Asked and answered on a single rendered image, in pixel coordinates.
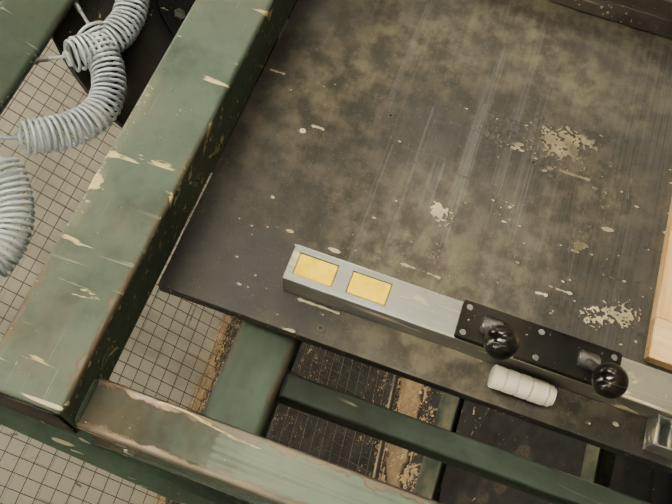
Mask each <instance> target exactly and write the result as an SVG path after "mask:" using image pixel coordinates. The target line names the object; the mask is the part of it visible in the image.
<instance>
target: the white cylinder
mask: <svg viewBox="0 0 672 504"><path fill-rule="evenodd" d="M487 385H488V387H489V388H492V389H495V390H498V391H500V390H501V392H504V393H506V394H509V395H513V396H515V397H518V398H520V399H523V400H525V399H526V401H529V402H532V403H534V404H537V405H540V406H542V405H543V406H545V407H548V406H552V405H553V403H554V401H555V399H556V396H557V389H556V388H555V386H554V385H551V384H549V383H548V382H545V381H543V380H540V379H537V378H534V377H533V378H532V377H531V376H528V375H526V374H523V373H519V372H517V371H514V370H511V369H507V368H506V367H503V366H500V365H497V364H495V365H494V366H493V367H492V369H491V372H490V374H489V378H488V383H487Z"/></svg>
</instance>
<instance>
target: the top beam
mask: <svg viewBox="0 0 672 504"><path fill-rule="evenodd" d="M295 1H296V0H195V2H194V4H193V6H192V7H191V9H190V11H189V13H188V14H187V16H186V18H185V20H184V21H183V23H182V25H181V27H180V28H179V30H178V32H177V34H176V35H175V37H174V39H173V41H172V42H171V44H170V46H169V48H168V49H167V51H166V53H165V55H164V56H163V58H162V60H161V61H160V63H159V65H158V67H157V68H156V70H155V72H154V74H153V75H152V77H151V79H150V81H149V82H148V84H147V86H146V88H145V89H144V91H143V93H142V95H141V96H140V98H139V100H138V102H137V103H136V105H135V107H134V109H133V110H132V112H131V114H130V116H129V117H128V119H127V121H126V123H125V124H124V126H123V128H122V130H121V131H120V133H119V135H118V137H117V138H116V140H115V142H114V144H113V145H112V147H111V149H110V151H109V152H108V154H107V156H106V157H105V159H104V161H103V163H102V164H101V166H100V168H99V170H98V171H97V173H96V175H95V177H94V178H93V180H92V182H91V184H90V185H89V187H88V189H87V191H86V192H85V194H84V196H83V198H82V199H81V201H80V203H79V205H78V206H77V208H76V210H75V212H74V213H73V215H72V217H71V219H70V220H69V222H68V224H67V226H66V227H65V229H64V231H63V233H62V234H61V236H60V238H59V240H58V241H57V243H56V245H55V247H54V248H53V250H52V252H51V253H50V255H49V257H48V259H47V260H46V262H45V264H44V266H43V267H42V269H41V271H40V273H39V274H38V276H37V278H36V280H35V281H34V283H33V285H32V287H31V288H30V290H29V292H28V294H27V295H26V297H25V299H24V301H23V302H22V304H21V306H20V308H19V309H18V311H17V313H16V315H15V316H14V318H13V320H12V322H11V323H10V325H9V327H8V329H7V330H6V332H5V334H4V336H3V337H2V339H1V341H0V404H2V405H3V406H5V407H7V408H9V409H11V410H14V411H16V412H19V413H22V414H24V415H27V416H30V417H32V418H35V419H38V420H40V421H43V422H46V423H48V424H51V425H54V426H56V427H59V428H61V429H64V430H67V431H69V432H72V433H76V434H77V432H78V431H79V432H80V431H83V430H80V429H78V428H77V427H76V421H75V417H76V415H77V413H78V411H79V409H80V407H81V405H82V403H83V401H84V399H85V397H86V395H87V393H88V391H89V389H90V387H91V385H92V383H93V381H94V379H95V378H96V379H97V380H98V378H99V376H100V374H102V375H103V376H104V377H105V379H107V380H109V378H110V376H111V374H112V371H113V369H114V367H115V365H116V363H117V361H118V359H119V357H120V355H121V353H122V351H123V349H124V347H125V345H126V343H127V341H128V339H129V337H130V335H131V333H132V331H133V329H134V327H135V325H136V323H137V321H138V319H139V317H140V315H141V313H142V311H143V309H144V307H145V305H146V303H147V301H148V299H149V297H150V295H151V293H152V291H153V289H154V287H155V285H156V282H157V280H158V278H159V276H160V274H161V272H162V270H163V268H164V266H165V264H166V262H167V260H168V258H169V256H170V254H171V252H172V250H173V248H174V246H175V244H176V242H177V240H178V238H179V236H180V234H181V232H182V230H183V228H184V226H185V224H186V222H187V220H188V218H189V216H190V214H191V212H192V210H193V208H194V206H195V204H196V202H197V200H198V198H199V196H200V193H201V191H202V189H203V187H204V185H205V183H206V181H207V179H208V177H209V175H210V173H211V171H212V169H213V167H214V165H215V163H216V161H217V159H218V157H219V155H220V153H221V151H222V149H223V147H224V145H225V143H226V141H227V139H228V137H229V135H230V133H231V131H232V129H233V127H234V125H235V123H236V121H237V119H238V117H239V115H240V113H241V111H242V109H243V107H244V104H245V102H246V100H247V98H248V96H249V94H250V92H251V90H252V88H253V86H254V84H255V82H256V80H257V78H258V76H259V74H260V72H261V70H262V68H263V66H264V64H265V62H266V60H267V58H268V56H269V54H270V52H271V50H272V48H273V46H274V44H275V42H276V40H277V38H278V36H279V34H280V32H281V30H282V28H283V26H284V24H285V22H286V20H287V18H288V15H289V13H290V11H291V9H292V7H293V5H294V3H295Z"/></svg>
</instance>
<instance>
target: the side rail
mask: <svg viewBox="0 0 672 504"><path fill-rule="evenodd" d="M98 380H99V382H98V385H97V388H96V390H95V391H94V393H93V395H92V397H91V399H90V401H89V403H88V405H87V407H86V409H85V411H84V414H83V415H82V417H81V419H80V421H79V422H76V427H77V428H78V429H80V430H83V431H86V432H88V433H91V434H93V435H94V437H93V441H94V443H95V444H97V445H99V446H102V447H105V448H107V449H110V450H113V451H115V452H118V453H121V454H123V455H126V456H128V457H131V458H134V459H136V460H139V461H142V462H144V463H147V464H150V465H152V466H155V467H158V468H160V469H163V470H166V471H168V472H171V473H174V474H176V475H179V476H182V477H184V478H187V479H189V480H192V481H195V482H197V483H200V484H203V485H205V486H208V487H211V488H213V489H216V490H219V491H221V492H224V493H227V494H229V495H232V496H235V497H237V498H240V499H243V500H245V501H248V502H250V503H253V504H443V503H440V502H437V501H435V500H432V499H429V498H427V497H424V496H421V495H418V494H416V493H413V492H410V491H408V490H405V489H402V488H400V487H397V486H394V485H391V484H389V483H386V482H383V481H381V480H378V479H375V478H372V477H370V476H367V475H364V474H362V473H359V472H356V471H353V470H351V469H348V468H345V467H343V466H340V465H337V464H335V463H332V462H329V461H326V460H324V459H321V458H318V457H316V456H313V455H310V454H307V453H305V452H302V451H299V450H297V449H294V448H291V447H289V446H286V445H283V444H280V443H278V442H275V441H272V440H270V439H267V438H264V437H261V436H259V435H256V434H253V433H251V432H248V431H245V430H243V429H240V428H237V427H234V426H232V425H229V424H226V423H224V422H221V421H218V420H215V419H213V418H210V417H207V416H205V415H202V414H199V413H196V412H194V411H191V410H188V409H186V408H183V407H180V406H178V405H175V404H172V403H169V402H167V401H164V400H161V399H159V398H156V397H153V396H150V395H148V394H145V393H142V392H140V391H137V390H134V389H132V388H129V387H126V386H123V385H121V384H118V383H115V382H113V381H110V380H107V379H104V378H98Z"/></svg>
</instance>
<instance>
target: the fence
mask: <svg viewBox="0 0 672 504"><path fill-rule="evenodd" d="M301 254H304V255H307V256H310V257H313V258H316V259H319V260H321V261H324V262H327V263H330V264H333V265H336V266H338V271H337V273H336V276H335V279H334V281H333V284H332V286H331V287H329V286H326V285H323V284H320V283H317V282H314V281H312V280H309V279H306V278H303V277H300V276H297V275H294V274H293V272H294V270H295V267H296V265H297V262H298V260H299V257H300V255H301ZM354 272H356V273H359V274H362V275H365V276H367V277H370V278H373V279H376V280H379V281H382V282H385V283H388V284H390V285H391V288H390V291H389V294H388V297H387V300H386V303H385V306H383V305H380V304H377V303H374V302H371V301H369V300H366V299H363V298H360V297H357V296H354V295H351V294H349V293H346V291H347V289H348V286H349V283H350V280H351V278H352V275H353V273H354ZM282 289H283V290H285V291H288V292H291V293H294V294H297V295H299V296H302V297H305V298H308V299H311V300H314V301H316V302H319V303H322V304H325V305H328V306H331V307H333V308H336V309H339V310H342V311H345V312H348V313H350V314H353V315H356V316H359V317H362V318H365V319H367V320H370V321H373V322H376V323H379V324H382V325H384V326H387V327H390V328H393V329H396V330H399V331H401V332H404V333H407V334H410V335H413V336H416V337H419V338H421V339H424V340H427V341H430V342H433V343H436V344H438V345H441V346H444V347H447V348H450V349H453V350H455V351H458V352H461V353H464V354H467V355H470V356H472V357H475V358H478V359H481V360H484V361H487V362H489V363H492V364H497V365H500V366H503V367H506V368H507V369H511V370H514V371H517V372H519V373H523V374H526V375H528V376H531V377H532V378H533V377H534V378H537V379H540V380H543V381H545V382H548V383H549V384H552V385H555V386H557V387H560V388H563V389H566V390H569V391H572V392H574V393H577V394H580V395H583V396H586V397H589V398H591V399H594V400H597V401H600V402H603V403H606V404H608V405H611V406H614V407H617V408H620V409H623V410H625V411H628V412H631V413H634V414H637V415H640V416H643V417H645V418H650V417H652V416H655V415H657V414H660V415H663V416H665V417H668V418H671V419H672V374H669V373H667V372H664V371H661V370H658V369H655V368H652V367H649V366H646V365H644V364H641V363H638V362H635V361H632V360H629V359H626V358H623V357H622V361H621V367H622V368H623V369H624V370H625V371H626V373H627V374H628V377H629V386H628V389H627V391H626V392H625V393H624V394H623V395H622V396H620V397H618V398H614V399H608V398H604V397H602V396H600V395H599V394H597V393H596V391H595V390H594V388H593V386H591V385H588V384H585V383H582V382H579V381H577V380H574V379H571V378H568V377H565V376H562V375H560V374H557V373H554V372H551V371H548V370H545V369H542V368H540V367H537V366H534V365H531V364H528V363H525V362H523V361H520V360H517V359H514V358H510V359H507V360H496V359H494V358H492V357H491V356H489V355H488V354H487V352H486V351H485V348H483V347H480V346H477V345H474V344H471V343H468V342H466V341H463V340H460V339H457V338H455V337H454V332H455V329H456V325H457V322H458V318H459V315H460V312H461V308H462V305H463V303H464V302H462V301H459V300H456V299H453V298H451V297H448V296H445V295H442V294H439V293H436V292H433V291H430V290H428V289H425V288H422V287H419V286H416V285H413V284H410V283H407V282H404V281H402V280H399V279H396V278H393V277H390V276H387V275H384V274H381V273H379V272H376V271H373V270H370V269H367V268H364V267H361V266H358V265H356V264H353V263H350V262H347V261H344V260H341V259H338V258H335V257H332V256H330V255H327V254H324V253H321V252H318V251H315V250H312V249H309V248H307V247H304V246H301V245H298V244H297V245H296V246H295V249H294V251H293V253H292V256H291V258H290V261H289V263H288V266H287V268H286V270H285V273H284V275H283V287H282Z"/></svg>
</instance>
